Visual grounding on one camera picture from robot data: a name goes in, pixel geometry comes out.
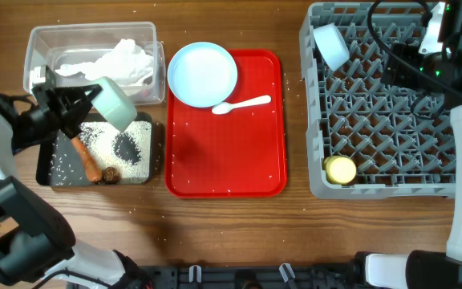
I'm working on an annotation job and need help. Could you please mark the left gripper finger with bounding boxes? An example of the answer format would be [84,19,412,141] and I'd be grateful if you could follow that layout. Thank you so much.
[30,65,57,91]
[54,84,103,120]

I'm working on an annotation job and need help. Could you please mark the mint green bowl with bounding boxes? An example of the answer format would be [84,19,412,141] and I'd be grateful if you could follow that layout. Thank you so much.
[91,76,137,132]

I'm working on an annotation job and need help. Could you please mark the white rice grains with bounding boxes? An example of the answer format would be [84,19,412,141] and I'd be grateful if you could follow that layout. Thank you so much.
[50,120,153,186]

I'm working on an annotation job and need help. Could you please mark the white tissue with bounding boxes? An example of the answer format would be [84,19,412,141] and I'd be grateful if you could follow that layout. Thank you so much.
[55,39,156,96]

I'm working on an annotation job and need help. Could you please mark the orange carrot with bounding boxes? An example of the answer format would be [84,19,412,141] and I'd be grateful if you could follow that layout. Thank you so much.
[71,137,103,183]

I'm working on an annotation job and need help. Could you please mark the light blue bowl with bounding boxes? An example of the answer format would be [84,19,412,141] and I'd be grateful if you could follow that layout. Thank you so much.
[313,23,350,71]

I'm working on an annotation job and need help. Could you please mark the brown mushroom scrap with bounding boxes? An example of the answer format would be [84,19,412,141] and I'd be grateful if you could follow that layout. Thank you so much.
[103,167,121,185]

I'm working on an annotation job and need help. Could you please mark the yellow plastic cup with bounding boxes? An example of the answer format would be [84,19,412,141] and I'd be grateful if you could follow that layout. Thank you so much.
[322,156,357,185]

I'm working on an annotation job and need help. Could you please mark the light blue plate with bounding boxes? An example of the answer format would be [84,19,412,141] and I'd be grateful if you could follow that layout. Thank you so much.
[167,42,238,108]

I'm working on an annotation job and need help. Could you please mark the white plastic spoon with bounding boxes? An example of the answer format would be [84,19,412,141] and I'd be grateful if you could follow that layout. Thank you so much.
[211,95,271,115]

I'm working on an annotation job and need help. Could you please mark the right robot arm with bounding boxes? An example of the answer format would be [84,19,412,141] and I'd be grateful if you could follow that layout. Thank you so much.
[357,1,462,288]

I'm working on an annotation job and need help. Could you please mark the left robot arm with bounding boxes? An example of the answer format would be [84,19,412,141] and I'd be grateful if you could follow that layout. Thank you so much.
[0,66,153,288]

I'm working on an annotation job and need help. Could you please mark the black waste tray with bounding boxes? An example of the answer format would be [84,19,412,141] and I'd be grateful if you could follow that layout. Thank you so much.
[35,111,154,188]

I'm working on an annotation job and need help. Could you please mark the grey dishwasher rack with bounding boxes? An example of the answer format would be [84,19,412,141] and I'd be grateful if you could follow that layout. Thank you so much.
[299,1,456,199]

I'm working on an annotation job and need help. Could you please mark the clear plastic bin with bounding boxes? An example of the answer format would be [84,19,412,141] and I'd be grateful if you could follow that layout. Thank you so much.
[22,22,165,106]

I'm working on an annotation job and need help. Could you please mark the red serving tray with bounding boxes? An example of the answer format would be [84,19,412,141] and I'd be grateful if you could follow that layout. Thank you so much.
[164,50,287,198]

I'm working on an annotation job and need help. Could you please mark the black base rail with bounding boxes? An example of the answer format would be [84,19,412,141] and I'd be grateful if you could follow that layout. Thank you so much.
[114,264,363,289]

